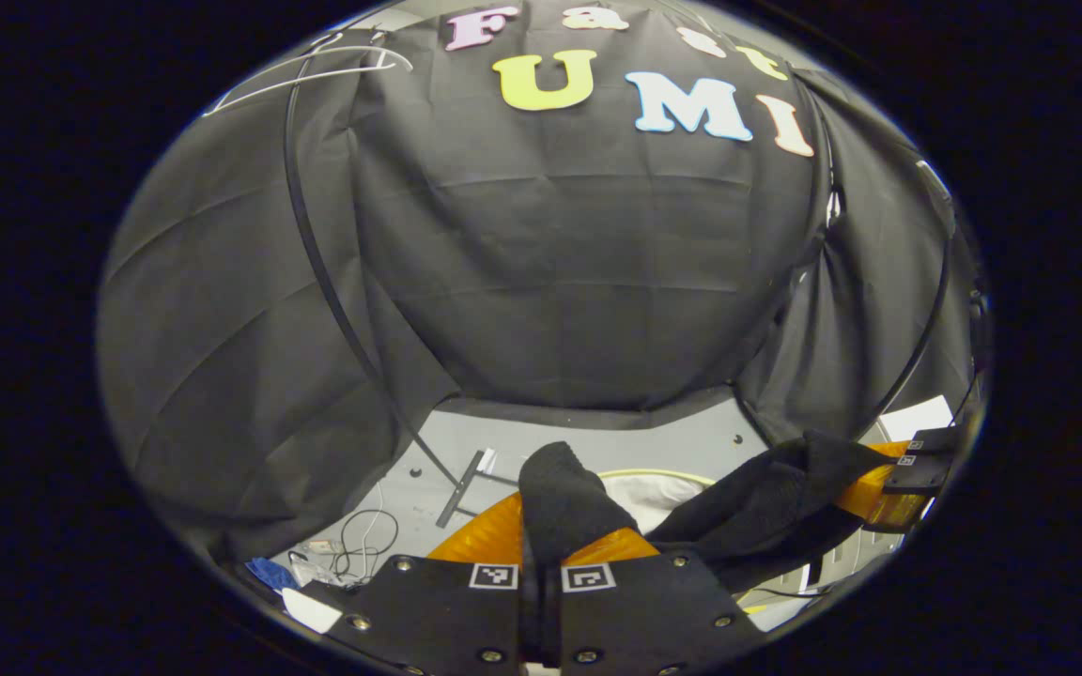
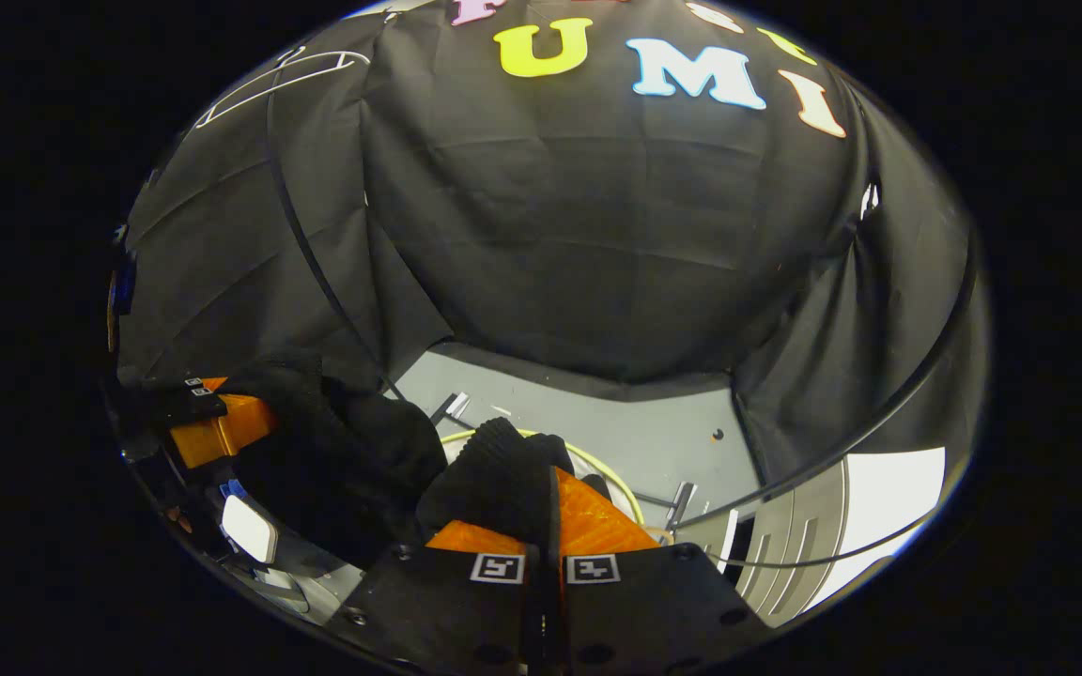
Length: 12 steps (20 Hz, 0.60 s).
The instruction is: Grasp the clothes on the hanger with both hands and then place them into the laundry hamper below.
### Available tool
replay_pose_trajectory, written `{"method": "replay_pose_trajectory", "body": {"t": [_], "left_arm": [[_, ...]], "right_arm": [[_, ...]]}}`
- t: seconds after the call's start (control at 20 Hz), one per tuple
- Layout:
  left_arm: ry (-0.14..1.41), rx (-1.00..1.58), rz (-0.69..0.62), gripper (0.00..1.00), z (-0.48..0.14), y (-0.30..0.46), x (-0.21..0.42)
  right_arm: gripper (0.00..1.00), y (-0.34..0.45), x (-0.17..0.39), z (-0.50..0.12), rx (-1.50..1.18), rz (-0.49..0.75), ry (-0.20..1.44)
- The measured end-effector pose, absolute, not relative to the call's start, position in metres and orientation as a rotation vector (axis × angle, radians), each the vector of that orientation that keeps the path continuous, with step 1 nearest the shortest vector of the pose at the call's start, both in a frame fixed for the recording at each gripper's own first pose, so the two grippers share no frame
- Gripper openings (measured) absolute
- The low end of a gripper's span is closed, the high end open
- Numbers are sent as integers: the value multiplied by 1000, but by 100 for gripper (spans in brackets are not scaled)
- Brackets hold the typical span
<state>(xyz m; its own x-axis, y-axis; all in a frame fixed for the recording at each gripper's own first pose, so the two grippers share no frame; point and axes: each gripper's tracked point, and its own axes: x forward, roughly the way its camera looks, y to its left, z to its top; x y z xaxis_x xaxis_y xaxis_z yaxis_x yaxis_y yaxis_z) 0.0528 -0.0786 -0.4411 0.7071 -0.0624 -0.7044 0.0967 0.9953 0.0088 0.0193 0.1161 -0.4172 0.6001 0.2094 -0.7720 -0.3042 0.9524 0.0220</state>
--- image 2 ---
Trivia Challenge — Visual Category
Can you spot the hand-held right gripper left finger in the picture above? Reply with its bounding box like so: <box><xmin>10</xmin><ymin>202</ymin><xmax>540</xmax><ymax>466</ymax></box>
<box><xmin>328</xmin><ymin>519</ymin><xmax>544</xmax><ymax>676</ymax></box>

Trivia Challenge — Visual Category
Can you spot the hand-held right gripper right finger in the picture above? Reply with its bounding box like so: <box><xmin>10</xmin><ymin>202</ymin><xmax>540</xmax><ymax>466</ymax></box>
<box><xmin>544</xmin><ymin>465</ymin><xmax>779</xmax><ymax>676</ymax></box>

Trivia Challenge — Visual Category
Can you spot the black knit jacket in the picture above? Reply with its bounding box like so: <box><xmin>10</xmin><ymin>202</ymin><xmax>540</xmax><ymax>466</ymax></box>
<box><xmin>222</xmin><ymin>349</ymin><xmax>598</xmax><ymax>569</ymax></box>

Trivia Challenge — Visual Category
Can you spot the white plastic clothes hanger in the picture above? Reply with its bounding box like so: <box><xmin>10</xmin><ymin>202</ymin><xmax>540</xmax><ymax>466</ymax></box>
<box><xmin>194</xmin><ymin>48</ymin><xmax>373</xmax><ymax>130</ymax></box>

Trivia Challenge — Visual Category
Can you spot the white panel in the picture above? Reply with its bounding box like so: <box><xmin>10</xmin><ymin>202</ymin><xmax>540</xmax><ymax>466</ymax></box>
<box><xmin>719</xmin><ymin>448</ymin><xmax>947</xmax><ymax>626</ymax></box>

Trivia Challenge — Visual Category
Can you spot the black backdrop cloth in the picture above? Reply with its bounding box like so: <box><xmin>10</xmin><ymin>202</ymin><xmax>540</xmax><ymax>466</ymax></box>
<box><xmin>114</xmin><ymin>0</ymin><xmax>988</xmax><ymax>489</ymax></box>

